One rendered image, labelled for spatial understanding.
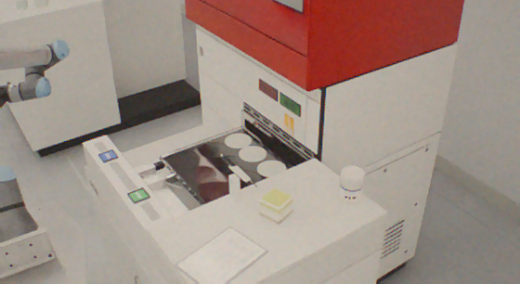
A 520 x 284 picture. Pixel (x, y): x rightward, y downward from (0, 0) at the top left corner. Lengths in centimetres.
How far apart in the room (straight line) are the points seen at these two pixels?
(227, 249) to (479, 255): 181
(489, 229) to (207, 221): 198
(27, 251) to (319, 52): 106
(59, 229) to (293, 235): 79
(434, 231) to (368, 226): 151
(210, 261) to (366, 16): 88
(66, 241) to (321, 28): 104
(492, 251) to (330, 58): 173
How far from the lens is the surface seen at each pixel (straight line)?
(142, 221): 161
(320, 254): 151
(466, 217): 324
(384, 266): 263
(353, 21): 169
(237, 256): 146
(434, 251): 297
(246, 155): 194
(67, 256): 177
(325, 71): 168
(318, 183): 171
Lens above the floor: 201
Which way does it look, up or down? 33 degrees down
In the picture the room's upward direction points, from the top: straight up
